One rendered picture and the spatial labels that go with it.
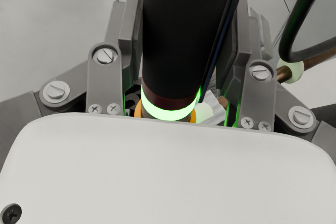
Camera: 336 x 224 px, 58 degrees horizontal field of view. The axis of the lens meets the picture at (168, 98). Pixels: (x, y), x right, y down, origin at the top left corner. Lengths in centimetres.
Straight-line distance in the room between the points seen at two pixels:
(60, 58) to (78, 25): 30
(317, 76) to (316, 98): 4
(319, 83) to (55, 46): 180
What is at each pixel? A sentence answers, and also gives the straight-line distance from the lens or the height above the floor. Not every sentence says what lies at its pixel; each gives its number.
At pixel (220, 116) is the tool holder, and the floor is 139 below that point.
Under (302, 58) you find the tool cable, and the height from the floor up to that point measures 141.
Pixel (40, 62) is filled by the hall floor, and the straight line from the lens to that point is 210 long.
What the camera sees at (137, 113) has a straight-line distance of 21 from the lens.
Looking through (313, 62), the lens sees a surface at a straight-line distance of 32.
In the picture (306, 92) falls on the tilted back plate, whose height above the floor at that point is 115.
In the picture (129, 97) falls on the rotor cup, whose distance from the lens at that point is 44.
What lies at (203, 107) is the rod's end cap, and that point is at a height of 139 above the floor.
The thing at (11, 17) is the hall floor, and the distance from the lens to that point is 243.
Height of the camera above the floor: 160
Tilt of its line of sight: 59 degrees down
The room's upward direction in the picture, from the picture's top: 9 degrees clockwise
